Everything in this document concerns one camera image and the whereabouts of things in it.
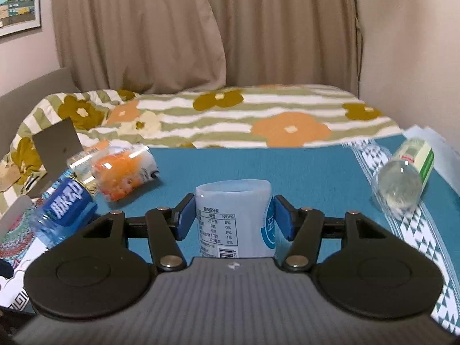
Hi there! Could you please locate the framed wall picture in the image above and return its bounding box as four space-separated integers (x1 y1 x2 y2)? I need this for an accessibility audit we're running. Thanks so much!
0 0 42 39

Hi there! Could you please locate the grey upholstered headboard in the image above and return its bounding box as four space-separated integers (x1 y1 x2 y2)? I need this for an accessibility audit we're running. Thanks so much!
0 66 82 159

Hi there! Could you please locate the teal patterned mat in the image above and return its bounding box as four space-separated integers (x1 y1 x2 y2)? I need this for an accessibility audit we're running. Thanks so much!
94 134 460 336

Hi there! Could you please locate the colourful patterned cloth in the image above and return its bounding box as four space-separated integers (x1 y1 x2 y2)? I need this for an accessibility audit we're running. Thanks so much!
0 194 49 313

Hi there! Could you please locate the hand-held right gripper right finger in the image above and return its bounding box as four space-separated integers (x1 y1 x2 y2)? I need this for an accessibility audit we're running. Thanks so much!
273 194 387 273

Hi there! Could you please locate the beige curtain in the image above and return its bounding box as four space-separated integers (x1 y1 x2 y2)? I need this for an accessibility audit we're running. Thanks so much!
50 0 226 95
201 0 363 97

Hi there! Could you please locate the pale blue labelled bottle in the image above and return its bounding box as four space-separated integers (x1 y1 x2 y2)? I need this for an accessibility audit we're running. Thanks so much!
195 179 273 259

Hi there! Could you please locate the green label clear plastic bottle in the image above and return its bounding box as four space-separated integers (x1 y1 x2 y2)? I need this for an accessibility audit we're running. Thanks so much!
371 138 435 213

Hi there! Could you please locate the brown cardboard tag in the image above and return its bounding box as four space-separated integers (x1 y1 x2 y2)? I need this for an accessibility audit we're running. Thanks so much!
0 161 23 192

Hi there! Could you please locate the orange label plastic bottle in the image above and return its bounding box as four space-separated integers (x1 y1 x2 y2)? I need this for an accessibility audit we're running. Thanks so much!
68 143 161 202

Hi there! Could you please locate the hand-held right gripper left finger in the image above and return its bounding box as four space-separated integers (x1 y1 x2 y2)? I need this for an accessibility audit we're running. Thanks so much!
82 193 196 272

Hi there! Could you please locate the blue label plastic bottle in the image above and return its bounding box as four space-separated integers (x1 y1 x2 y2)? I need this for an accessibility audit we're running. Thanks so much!
35 172 98 249

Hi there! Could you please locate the floral striped blanket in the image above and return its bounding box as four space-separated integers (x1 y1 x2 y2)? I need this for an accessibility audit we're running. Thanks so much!
0 84 404 210

